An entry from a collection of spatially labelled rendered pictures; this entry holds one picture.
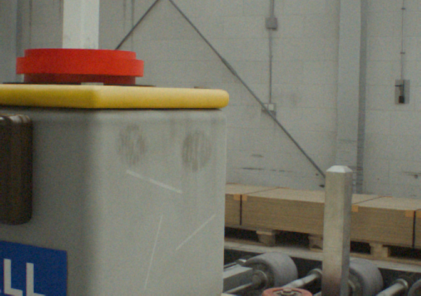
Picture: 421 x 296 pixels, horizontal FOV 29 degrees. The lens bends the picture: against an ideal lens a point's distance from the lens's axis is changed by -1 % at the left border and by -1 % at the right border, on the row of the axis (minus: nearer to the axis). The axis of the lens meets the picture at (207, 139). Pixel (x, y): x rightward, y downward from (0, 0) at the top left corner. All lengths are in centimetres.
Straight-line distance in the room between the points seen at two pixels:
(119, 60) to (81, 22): 126
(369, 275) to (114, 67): 165
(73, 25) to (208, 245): 127
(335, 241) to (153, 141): 117
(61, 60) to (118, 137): 3
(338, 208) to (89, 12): 56
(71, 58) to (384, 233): 623
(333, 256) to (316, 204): 526
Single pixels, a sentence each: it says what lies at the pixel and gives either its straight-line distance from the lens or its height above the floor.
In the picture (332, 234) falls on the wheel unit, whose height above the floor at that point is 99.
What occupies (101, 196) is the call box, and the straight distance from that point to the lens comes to 22.
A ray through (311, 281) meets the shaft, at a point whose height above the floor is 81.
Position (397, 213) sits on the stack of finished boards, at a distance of 640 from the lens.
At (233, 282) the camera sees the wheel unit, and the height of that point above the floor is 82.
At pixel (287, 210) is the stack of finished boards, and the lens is 678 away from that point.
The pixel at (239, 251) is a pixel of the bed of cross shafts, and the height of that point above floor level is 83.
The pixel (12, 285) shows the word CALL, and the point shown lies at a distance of 24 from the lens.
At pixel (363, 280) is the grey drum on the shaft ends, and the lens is 185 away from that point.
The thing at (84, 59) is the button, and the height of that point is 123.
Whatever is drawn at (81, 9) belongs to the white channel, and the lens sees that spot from 151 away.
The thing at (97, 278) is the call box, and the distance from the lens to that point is 22.
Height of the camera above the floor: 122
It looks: 3 degrees down
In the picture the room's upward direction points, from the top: 1 degrees clockwise
